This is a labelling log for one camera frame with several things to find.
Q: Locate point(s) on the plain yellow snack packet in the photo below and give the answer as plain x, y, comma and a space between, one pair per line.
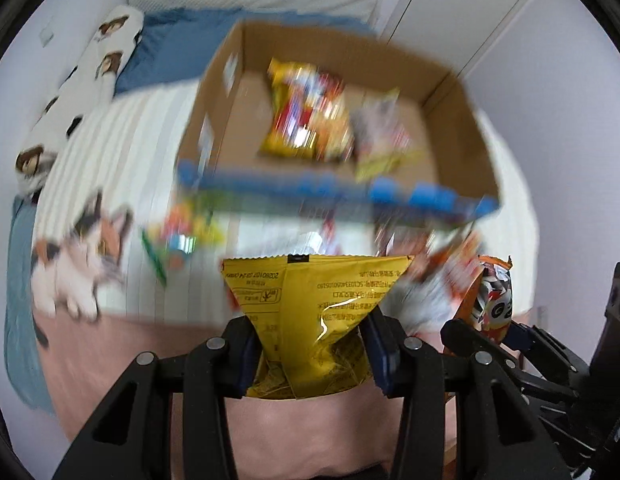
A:
310, 300

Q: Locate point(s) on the yellow red colourful snack bag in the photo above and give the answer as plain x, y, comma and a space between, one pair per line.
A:
305, 110

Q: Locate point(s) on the orange panda snack packet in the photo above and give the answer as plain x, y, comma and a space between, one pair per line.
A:
489, 295

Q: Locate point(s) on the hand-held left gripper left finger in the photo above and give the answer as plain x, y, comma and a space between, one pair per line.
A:
247, 355

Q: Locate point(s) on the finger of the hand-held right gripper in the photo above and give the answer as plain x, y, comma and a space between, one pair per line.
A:
462, 336
520, 336

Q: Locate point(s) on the white closet door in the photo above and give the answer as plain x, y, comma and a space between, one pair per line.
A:
469, 5

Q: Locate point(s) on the blue pillow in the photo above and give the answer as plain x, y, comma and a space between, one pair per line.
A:
175, 45

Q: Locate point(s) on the white pink snack packet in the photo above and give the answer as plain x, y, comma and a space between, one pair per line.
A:
384, 130

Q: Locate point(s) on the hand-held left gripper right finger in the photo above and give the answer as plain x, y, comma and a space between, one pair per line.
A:
382, 355

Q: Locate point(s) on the striped bed cover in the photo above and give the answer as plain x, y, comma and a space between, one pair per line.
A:
140, 160

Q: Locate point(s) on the white wall socket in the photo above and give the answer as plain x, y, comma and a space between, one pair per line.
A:
47, 35

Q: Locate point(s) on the long cat print pillow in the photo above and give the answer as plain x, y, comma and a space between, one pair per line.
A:
97, 67

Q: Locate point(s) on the blue printed cardboard box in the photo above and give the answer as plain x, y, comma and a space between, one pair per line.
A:
240, 110

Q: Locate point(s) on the white orange snack packet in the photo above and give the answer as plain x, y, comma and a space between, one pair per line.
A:
429, 280

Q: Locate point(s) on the green yellow snack packet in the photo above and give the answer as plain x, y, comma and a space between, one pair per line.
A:
182, 232

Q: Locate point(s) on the teal blanket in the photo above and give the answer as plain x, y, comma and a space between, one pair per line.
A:
20, 310

